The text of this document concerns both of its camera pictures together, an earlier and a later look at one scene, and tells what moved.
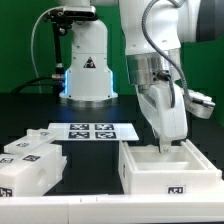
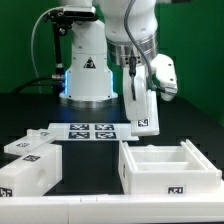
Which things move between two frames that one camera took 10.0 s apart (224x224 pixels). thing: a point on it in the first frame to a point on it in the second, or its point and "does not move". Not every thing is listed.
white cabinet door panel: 34,137 does not move
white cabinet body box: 182,169 does not move
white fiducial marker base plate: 95,131 does not move
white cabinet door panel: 34,160 to 150,125
